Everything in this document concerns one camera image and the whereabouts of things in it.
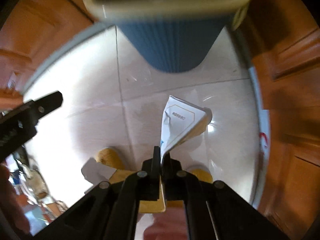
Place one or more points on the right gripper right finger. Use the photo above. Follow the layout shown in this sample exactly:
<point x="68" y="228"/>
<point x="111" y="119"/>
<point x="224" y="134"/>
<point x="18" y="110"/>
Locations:
<point x="171" y="181"/>

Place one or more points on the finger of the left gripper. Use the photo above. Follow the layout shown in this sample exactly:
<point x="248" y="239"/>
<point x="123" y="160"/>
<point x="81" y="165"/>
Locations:
<point x="29" y="113"/>

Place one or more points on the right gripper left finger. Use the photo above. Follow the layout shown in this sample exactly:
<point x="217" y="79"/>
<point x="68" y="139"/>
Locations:
<point x="151" y="182"/>

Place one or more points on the white paper packaging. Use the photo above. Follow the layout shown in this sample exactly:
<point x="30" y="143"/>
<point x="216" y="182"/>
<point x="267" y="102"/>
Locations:
<point x="181" y="121"/>

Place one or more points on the blue ribbed trash bin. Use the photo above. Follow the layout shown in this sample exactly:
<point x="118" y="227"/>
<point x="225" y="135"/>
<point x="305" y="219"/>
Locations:
<point x="173" y="36"/>

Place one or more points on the yellow slipper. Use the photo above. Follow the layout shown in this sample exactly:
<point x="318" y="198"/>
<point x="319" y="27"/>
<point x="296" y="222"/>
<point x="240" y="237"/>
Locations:
<point x="201" y="174"/>
<point x="111" y="157"/>

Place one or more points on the wooden cabinet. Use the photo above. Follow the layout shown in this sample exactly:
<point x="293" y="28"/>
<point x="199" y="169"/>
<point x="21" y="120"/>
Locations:
<point x="282" y="37"/>

